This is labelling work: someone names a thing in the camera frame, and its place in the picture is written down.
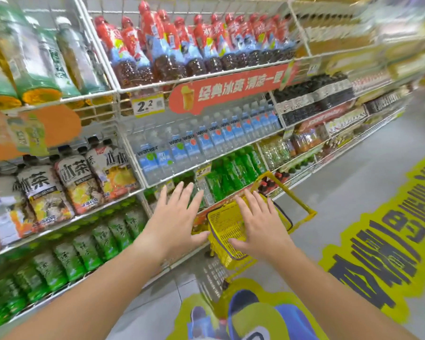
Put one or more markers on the row of large green-capped bottles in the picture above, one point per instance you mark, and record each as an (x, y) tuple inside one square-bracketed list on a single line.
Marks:
[(187, 182)]

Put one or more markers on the row of red-capped dark bottles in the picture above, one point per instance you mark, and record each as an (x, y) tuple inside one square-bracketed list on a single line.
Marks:
[(269, 182)]

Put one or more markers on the yellow shelf banner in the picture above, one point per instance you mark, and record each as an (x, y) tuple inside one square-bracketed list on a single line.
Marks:
[(354, 60)]

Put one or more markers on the person's right forearm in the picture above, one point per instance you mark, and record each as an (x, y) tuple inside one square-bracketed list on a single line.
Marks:
[(347, 304)]

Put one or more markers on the clear white-label bottle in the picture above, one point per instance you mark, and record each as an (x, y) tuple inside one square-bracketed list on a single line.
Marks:
[(205, 191)]

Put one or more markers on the row of pale yellow bottles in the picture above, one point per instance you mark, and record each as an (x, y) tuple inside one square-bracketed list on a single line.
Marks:
[(274, 152)]

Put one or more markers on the row of green tea bottles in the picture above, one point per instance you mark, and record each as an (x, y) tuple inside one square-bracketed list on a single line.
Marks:
[(63, 258)]

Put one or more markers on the person's left forearm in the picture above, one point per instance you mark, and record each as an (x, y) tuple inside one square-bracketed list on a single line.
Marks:
[(78, 300)]

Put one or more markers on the red promotional shelf banner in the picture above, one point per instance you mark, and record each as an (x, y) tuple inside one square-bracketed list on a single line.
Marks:
[(233, 88)]

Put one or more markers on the yellow cartoon floor sticker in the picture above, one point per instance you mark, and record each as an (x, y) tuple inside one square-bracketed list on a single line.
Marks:
[(382, 244)]

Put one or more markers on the row of dark tea bottles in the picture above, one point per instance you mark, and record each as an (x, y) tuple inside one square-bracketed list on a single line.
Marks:
[(74, 184)]

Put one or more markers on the yellow shopping basket trolley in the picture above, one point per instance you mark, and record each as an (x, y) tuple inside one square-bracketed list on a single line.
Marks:
[(223, 223)]

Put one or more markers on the row of red-cap iced tea bottles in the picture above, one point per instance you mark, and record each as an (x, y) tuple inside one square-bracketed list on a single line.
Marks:
[(198, 45)]

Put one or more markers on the row of white label bottles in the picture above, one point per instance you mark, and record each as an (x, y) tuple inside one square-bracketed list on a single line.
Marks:
[(347, 120)]

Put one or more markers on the white yellow price tag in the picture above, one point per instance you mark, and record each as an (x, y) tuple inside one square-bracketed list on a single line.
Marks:
[(148, 106)]

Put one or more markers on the small red shelf banner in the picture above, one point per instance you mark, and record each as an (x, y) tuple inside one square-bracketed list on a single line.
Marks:
[(326, 116)]

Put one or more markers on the row of orange juice bottles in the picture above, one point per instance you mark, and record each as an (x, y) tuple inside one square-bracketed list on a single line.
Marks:
[(304, 141)]

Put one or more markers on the row of blue water bottles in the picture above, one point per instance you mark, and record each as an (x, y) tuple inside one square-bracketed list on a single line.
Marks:
[(205, 138)]

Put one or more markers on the person's right hand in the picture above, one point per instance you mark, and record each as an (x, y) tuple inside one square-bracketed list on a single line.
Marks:
[(269, 237)]

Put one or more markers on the row of clear green bottles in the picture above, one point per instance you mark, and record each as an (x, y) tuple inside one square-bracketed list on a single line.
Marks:
[(39, 60)]

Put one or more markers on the row of black white-label bottles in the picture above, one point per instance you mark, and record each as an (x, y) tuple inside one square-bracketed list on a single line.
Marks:
[(315, 99)]

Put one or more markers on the row of distant small bottles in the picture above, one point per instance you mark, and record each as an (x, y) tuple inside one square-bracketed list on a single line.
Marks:
[(372, 83)]

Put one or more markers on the row of bright green bottles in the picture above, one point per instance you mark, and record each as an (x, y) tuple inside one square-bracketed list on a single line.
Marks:
[(237, 169)]

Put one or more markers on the person's left hand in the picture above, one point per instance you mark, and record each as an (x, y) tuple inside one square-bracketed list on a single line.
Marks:
[(173, 230)]

